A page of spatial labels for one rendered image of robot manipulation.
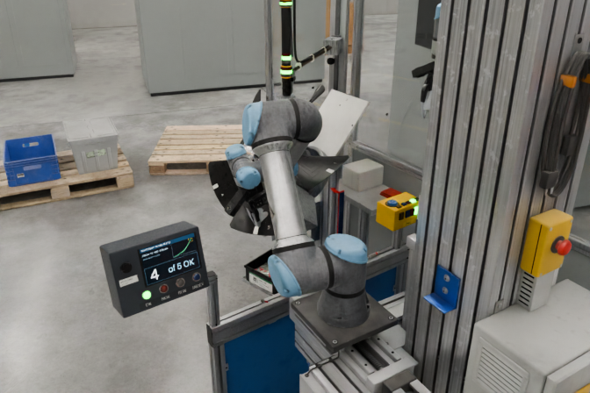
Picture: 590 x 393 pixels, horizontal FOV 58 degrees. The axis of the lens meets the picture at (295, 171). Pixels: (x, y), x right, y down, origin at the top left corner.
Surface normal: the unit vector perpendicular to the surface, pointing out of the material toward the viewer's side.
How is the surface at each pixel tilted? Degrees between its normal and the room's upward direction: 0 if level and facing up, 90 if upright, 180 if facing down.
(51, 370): 0
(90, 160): 96
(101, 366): 0
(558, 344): 0
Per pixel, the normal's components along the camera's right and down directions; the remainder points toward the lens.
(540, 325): 0.00, -0.91
